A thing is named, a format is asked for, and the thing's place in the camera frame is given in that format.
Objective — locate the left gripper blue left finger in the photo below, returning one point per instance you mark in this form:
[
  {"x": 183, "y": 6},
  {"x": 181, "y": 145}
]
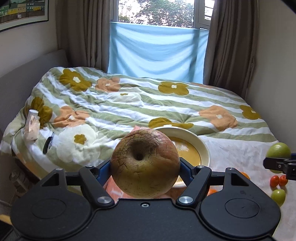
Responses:
[{"x": 104, "y": 172}]

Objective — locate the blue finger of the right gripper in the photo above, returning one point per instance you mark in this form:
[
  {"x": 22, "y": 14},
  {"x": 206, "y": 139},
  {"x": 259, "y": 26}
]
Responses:
[{"x": 276, "y": 164}]

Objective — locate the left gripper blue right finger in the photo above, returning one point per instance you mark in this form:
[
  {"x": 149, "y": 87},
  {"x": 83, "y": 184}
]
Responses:
[{"x": 187, "y": 171}]

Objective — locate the large green apple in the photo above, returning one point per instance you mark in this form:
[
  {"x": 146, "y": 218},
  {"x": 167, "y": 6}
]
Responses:
[{"x": 279, "y": 150}]

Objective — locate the red cherry tomato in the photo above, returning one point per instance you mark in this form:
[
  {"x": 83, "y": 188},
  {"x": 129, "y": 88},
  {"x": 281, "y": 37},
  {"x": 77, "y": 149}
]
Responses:
[
  {"x": 283, "y": 180},
  {"x": 274, "y": 181}
]

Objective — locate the small green apple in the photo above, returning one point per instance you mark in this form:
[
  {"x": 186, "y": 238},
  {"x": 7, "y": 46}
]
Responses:
[{"x": 278, "y": 196}]

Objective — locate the large brownish yellow apple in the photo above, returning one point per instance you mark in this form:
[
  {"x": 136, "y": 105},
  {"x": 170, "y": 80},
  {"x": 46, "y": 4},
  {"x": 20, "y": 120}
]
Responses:
[{"x": 145, "y": 164}]

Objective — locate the white pink towel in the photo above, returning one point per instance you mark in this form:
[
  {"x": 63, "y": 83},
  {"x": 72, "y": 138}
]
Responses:
[{"x": 247, "y": 156}]

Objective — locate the cream yellow ceramic bowl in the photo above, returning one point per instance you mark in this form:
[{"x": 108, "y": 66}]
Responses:
[{"x": 189, "y": 146}]

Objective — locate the floral striped duvet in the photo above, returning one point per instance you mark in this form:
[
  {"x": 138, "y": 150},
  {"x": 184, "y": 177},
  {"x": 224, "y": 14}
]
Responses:
[{"x": 89, "y": 112}]

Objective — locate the black round disc object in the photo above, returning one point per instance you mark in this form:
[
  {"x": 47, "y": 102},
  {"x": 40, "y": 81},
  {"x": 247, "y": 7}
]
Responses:
[{"x": 48, "y": 144}]

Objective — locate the small white pink bottle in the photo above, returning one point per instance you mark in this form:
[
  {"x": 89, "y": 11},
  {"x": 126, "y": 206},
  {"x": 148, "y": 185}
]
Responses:
[{"x": 32, "y": 125}]

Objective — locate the light blue window cloth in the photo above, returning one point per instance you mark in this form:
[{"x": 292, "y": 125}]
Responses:
[{"x": 158, "y": 52}]

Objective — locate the grey bed headboard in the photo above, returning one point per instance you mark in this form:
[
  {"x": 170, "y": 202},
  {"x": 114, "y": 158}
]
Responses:
[{"x": 17, "y": 85}]

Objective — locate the right brown curtain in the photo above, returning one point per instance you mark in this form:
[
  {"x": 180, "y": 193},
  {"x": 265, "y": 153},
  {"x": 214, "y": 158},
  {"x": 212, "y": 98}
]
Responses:
[{"x": 232, "y": 43}]

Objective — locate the brown curtain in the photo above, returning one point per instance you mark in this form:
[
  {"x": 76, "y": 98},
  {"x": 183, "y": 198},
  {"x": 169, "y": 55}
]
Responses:
[
  {"x": 83, "y": 31},
  {"x": 232, "y": 43}
]

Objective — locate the left brown curtain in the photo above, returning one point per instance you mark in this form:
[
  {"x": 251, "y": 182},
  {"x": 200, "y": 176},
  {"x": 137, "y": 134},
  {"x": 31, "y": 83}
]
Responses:
[{"x": 83, "y": 31}]

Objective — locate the window with white frame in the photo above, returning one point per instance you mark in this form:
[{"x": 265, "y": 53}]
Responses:
[{"x": 172, "y": 13}]

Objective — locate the framed wall picture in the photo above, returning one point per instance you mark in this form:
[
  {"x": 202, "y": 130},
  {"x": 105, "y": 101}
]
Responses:
[{"x": 19, "y": 13}]

